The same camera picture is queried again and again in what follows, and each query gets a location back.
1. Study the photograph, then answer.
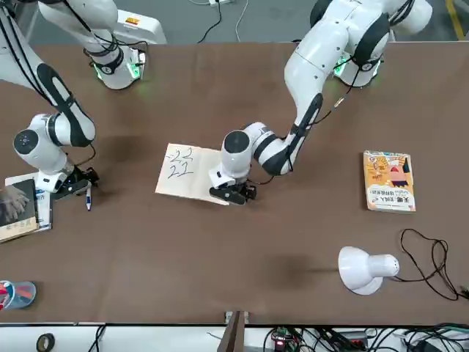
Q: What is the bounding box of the book with hands cover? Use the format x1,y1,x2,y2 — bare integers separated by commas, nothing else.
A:
0,178,40,243

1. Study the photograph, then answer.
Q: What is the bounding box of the white floor cable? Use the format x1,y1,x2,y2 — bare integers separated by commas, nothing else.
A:
234,0,251,42

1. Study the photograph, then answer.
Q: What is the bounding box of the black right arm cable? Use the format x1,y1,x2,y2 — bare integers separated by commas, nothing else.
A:
0,0,148,173

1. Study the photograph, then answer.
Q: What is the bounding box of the white cabinet with orange label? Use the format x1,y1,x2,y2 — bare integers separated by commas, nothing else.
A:
116,9,167,47

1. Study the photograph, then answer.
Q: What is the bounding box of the black tape roll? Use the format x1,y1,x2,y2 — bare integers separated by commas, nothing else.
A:
36,332,56,351

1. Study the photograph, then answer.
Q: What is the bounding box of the circuit board with red light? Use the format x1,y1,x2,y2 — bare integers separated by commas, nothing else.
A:
270,328,294,349

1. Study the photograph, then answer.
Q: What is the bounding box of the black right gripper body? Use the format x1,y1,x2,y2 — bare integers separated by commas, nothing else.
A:
51,168,87,202

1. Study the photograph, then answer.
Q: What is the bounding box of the aluminium frame rail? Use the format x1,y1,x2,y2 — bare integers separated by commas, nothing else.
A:
219,310,252,352

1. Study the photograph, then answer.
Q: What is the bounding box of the black lamp cable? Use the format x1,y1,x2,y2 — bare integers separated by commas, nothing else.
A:
394,228,469,302

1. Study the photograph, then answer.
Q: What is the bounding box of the orange illustrated book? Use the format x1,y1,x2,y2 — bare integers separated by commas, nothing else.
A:
363,150,417,213

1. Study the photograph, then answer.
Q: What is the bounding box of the white paperback book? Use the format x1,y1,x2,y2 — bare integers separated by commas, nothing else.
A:
4,175,53,232

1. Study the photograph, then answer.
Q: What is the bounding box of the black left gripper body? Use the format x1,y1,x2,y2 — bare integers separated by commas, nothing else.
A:
231,179,254,194

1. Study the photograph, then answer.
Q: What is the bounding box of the black adapter cable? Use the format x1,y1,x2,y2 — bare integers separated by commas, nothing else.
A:
86,324,108,352

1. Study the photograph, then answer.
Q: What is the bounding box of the lined paper notebook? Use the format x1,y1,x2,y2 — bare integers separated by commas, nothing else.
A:
155,142,230,207

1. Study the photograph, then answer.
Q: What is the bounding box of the black cable bundle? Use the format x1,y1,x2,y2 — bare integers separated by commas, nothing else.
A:
252,322,469,352

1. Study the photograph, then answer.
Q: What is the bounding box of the grey mesh pen cup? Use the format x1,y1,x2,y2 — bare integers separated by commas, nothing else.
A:
0,280,37,312

